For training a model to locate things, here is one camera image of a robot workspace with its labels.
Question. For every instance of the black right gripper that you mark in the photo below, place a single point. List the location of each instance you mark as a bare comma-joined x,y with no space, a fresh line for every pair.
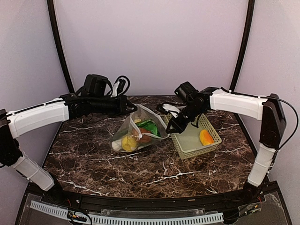
179,126

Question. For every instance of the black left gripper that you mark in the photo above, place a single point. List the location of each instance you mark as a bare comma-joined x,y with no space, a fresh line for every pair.
121,109

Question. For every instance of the green bok choy toy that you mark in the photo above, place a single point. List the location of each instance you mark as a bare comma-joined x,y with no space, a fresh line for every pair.
149,125

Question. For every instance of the clear zip top bag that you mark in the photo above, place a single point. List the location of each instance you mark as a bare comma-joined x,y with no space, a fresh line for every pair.
141,113

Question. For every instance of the beige plastic basket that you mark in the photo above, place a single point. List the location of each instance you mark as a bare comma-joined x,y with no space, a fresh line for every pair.
188,143

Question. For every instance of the brown potato toy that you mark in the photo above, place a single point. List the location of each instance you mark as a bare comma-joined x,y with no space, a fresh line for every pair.
141,137

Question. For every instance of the yellow round bun toy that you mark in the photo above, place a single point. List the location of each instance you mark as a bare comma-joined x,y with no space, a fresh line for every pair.
128,143

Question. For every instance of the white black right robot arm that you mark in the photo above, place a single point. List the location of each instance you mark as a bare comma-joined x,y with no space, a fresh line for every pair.
266,109

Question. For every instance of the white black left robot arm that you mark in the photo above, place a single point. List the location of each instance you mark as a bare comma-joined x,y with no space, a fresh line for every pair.
14,124

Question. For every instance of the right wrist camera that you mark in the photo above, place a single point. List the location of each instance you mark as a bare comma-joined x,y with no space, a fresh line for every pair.
168,109

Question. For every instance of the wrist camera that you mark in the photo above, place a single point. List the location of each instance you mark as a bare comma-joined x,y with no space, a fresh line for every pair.
120,86
168,109

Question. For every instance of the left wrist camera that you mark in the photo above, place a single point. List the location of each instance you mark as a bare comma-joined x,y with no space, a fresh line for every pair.
120,86

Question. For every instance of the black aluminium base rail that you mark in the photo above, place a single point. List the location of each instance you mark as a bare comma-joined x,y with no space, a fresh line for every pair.
231,201

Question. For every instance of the grey slotted cable duct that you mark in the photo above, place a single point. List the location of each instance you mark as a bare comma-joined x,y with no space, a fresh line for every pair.
121,217

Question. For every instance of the right black frame post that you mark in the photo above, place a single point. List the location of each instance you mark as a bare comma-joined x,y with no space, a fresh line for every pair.
243,45

